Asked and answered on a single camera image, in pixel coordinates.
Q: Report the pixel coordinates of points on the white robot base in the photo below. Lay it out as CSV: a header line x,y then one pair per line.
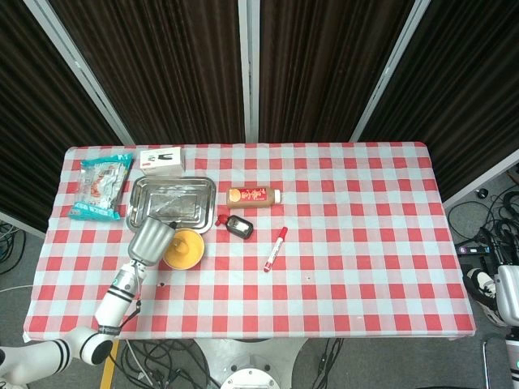
x,y
247,364

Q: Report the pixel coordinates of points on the dark brown curtain panel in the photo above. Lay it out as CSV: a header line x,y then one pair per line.
x,y
162,69
324,69
466,81
36,121

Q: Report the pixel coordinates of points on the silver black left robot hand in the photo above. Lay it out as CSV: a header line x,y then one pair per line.
x,y
150,241

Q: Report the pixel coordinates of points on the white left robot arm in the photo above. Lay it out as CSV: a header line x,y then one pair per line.
x,y
113,300

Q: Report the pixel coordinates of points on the red white checkered tablecloth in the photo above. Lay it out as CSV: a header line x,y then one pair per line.
x,y
324,263

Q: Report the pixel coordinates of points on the red whiteboard marker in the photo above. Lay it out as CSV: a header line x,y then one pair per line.
x,y
275,249

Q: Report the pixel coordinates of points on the brown juice bottle red label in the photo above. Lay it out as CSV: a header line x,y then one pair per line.
x,y
251,197

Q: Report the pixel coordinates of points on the yellow powder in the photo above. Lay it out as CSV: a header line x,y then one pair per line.
x,y
194,245

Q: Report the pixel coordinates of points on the beige bowl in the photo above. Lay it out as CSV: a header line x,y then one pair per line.
x,y
194,259

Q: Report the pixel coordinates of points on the white cardboard box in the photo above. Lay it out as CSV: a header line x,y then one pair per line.
x,y
162,162

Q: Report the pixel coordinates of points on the black ink bottle red cap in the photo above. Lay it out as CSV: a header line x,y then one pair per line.
x,y
239,227

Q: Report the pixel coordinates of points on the stainless steel tray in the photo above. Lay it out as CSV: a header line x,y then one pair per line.
x,y
178,198

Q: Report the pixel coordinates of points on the teal snack bag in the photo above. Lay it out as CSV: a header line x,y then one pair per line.
x,y
99,186

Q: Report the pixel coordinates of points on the white partition post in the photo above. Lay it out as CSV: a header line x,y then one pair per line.
x,y
248,73
81,73
385,73
482,178

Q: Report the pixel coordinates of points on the yellow floor tape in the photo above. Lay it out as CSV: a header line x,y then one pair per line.
x,y
108,364

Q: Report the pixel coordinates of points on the black power strip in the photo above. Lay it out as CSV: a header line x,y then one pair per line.
x,y
472,248

